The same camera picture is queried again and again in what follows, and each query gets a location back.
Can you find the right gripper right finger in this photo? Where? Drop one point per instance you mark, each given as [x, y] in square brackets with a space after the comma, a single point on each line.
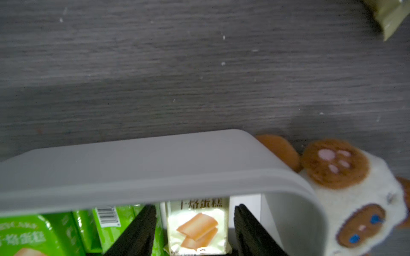
[252, 237]

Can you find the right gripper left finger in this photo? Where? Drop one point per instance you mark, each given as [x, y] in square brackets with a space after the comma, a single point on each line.
[138, 238]

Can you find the green cookie packet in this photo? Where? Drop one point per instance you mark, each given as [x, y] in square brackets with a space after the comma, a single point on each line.
[100, 227]
[40, 235]

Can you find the white cookie packet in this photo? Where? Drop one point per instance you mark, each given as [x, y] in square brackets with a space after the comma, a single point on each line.
[198, 227]

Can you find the white storage box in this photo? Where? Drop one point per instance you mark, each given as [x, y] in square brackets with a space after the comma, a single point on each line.
[169, 168]

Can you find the cream cookie packet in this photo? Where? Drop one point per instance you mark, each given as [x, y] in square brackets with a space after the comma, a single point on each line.
[389, 14]

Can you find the brown white plush toy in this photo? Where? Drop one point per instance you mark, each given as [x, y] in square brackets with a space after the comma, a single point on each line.
[362, 199]

